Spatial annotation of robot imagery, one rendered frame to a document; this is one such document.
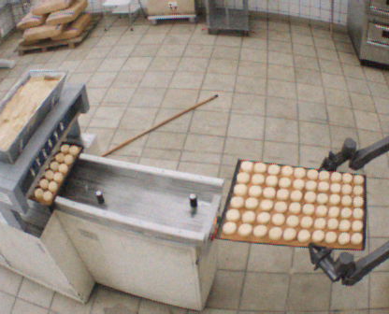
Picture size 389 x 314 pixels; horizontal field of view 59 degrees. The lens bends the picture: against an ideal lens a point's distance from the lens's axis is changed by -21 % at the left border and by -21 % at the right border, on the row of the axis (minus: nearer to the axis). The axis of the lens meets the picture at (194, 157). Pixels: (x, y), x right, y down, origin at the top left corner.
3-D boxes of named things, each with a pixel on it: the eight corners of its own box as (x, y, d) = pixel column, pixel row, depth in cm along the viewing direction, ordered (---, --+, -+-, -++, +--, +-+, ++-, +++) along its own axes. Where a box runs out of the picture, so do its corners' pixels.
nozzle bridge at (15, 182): (-5, 220, 171) (-32, 175, 147) (51, 127, 219) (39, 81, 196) (39, 239, 163) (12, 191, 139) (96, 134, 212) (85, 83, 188)
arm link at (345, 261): (353, 286, 123) (352, 269, 129) (367, 268, 115) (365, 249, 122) (326, 285, 123) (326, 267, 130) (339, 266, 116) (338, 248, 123)
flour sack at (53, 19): (72, 23, 443) (70, 13, 432) (46, 28, 448) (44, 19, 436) (90, 3, 494) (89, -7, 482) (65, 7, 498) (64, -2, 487)
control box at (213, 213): (199, 255, 173) (197, 238, 163) (214, 214, 189) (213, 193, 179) (208, 257, 172) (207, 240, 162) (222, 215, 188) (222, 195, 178)
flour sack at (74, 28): (77, 39, 464) (75, 30, 453) (50, 43, 469) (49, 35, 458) (94, 17, 515) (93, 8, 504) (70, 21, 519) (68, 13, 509)
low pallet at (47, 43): (14, 57, 484) (12, 50, 476) (37, 31, 540) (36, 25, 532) (80, 48, 467) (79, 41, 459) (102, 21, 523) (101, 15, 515)
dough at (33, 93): (-23, 152, 148) (-28, 142, 144) (33, 82, 184) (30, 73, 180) (12, 162, 142) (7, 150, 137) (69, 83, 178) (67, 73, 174)
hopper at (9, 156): (-21, 164, 152) (-31, 142, 142) (35, 91, 190) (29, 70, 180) (17, 176, 145) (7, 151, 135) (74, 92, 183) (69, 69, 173)
